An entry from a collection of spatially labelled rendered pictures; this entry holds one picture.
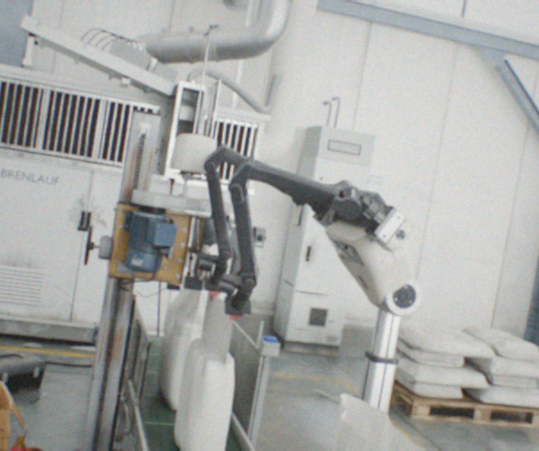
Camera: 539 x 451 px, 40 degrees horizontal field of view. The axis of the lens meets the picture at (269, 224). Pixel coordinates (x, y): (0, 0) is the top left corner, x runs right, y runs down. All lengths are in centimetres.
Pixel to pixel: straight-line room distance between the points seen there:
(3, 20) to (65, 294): 244
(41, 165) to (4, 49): 133
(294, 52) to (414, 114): 195
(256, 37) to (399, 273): 328
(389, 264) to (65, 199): 373
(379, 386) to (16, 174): 382
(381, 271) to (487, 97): 590
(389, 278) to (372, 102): 524
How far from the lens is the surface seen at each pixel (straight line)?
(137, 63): 580
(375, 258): 271
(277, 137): 654
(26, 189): 605
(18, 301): 615
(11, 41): 696
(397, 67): 805
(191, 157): 314
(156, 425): 352
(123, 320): 344
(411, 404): 579
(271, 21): 575
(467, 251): 845
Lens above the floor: 153
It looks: 3 degrees down
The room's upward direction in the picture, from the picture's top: 9 degrees clockwise
